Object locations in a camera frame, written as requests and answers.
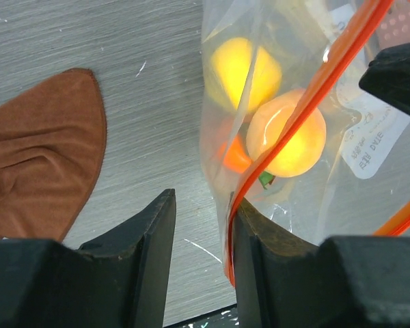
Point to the yellow lemon toy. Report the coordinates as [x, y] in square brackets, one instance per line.
[231, 62]

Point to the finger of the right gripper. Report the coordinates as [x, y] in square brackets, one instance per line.
[388, 77]

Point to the pink plastic basket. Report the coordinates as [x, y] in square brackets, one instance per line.
[394, 29]

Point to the brown cloth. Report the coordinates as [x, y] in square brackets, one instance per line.
[52, 145]

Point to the orange persimmon toy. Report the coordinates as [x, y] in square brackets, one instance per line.
[235, 157]

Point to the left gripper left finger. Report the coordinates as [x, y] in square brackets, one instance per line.
[118, 279]

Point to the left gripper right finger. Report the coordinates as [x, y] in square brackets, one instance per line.
[348, 281]

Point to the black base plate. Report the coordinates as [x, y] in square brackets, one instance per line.
[226, 317]

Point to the clear orange-zip bag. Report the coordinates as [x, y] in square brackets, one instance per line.
[327, 157]

